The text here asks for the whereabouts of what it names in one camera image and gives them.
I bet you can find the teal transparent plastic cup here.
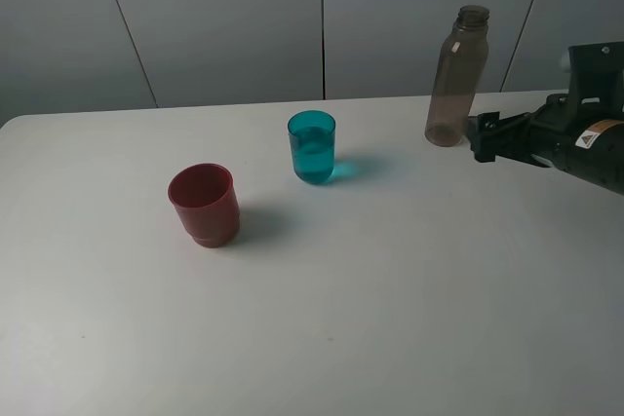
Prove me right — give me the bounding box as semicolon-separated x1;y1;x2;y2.
287;110;336;185

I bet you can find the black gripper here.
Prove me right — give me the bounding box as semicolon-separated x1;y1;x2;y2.
466;94;623;168

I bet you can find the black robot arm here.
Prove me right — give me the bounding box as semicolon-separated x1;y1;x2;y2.
466;94;623;195

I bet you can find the smoky transparent plastic bottle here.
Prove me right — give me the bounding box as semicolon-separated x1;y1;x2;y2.
424;5;489;147

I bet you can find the red plastic cup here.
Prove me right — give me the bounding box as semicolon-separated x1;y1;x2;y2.
168;163;240;248

